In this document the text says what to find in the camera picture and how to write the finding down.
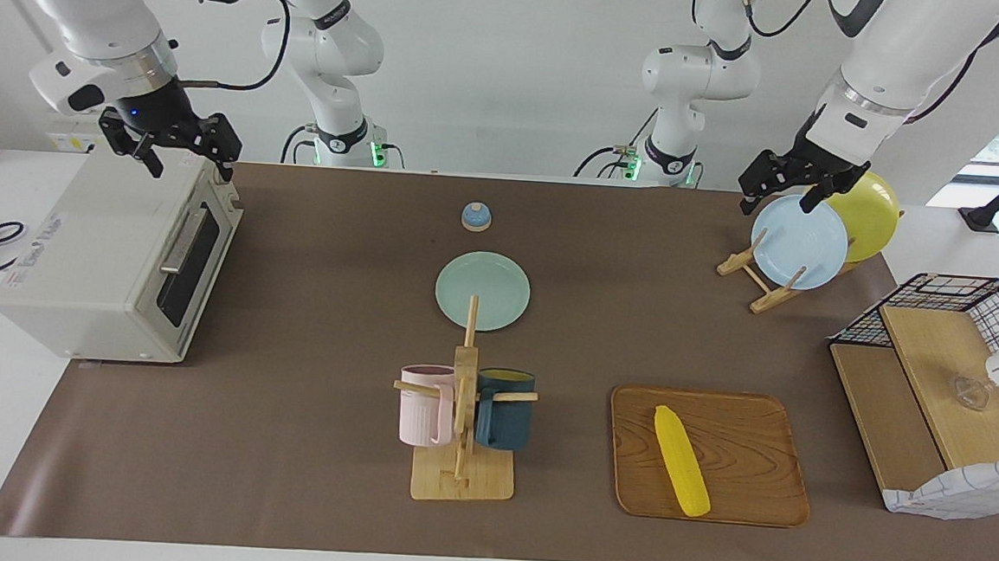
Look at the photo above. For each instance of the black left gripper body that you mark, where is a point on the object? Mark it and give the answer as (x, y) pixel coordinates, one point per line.
(810, 169)

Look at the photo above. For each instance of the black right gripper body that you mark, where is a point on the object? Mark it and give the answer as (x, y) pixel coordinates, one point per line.
(158, 116)

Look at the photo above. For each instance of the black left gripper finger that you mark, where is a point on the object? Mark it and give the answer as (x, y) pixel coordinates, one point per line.
(810, 201)
(746, 202)

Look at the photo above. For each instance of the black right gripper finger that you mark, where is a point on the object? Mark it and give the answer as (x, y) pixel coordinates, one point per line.
(155, 160)
(226, 170)

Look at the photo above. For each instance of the cream toaster oven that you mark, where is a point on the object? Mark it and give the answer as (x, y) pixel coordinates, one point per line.
(85, 255)

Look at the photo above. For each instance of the pale green plate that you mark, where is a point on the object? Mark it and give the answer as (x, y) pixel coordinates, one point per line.
(503, 285)

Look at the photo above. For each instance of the yellow corn cob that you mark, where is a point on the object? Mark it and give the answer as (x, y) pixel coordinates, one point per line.
(679, 461)

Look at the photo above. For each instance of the light blue plate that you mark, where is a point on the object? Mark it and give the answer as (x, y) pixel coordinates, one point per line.
(801, 243)

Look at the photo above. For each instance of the yellow plate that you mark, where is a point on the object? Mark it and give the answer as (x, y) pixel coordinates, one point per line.
(872, 217)

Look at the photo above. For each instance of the white power box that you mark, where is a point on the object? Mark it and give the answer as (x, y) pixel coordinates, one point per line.
(70, 141)

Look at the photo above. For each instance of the wooden plate rack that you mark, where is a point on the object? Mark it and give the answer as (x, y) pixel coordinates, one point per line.
(771, 299)

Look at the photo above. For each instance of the small clear glass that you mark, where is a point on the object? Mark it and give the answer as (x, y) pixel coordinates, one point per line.
(970, 393)

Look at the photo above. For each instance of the wooden serving tray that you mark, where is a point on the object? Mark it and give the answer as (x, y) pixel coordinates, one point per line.
(757, 470)

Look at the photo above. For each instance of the brown table mat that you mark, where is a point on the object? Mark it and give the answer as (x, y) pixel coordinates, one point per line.
(281, 441)

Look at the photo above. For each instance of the pink mug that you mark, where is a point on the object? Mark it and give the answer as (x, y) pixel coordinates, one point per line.
(418, 410)

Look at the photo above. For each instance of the dark teal mug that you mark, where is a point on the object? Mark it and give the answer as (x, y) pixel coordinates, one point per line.
(508, 420)

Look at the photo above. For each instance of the white checked cloth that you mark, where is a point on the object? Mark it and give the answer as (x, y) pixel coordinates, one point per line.
(964, 491)

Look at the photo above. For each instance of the wooden mug rack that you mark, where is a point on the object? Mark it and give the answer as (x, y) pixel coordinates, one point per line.
(461, 484)

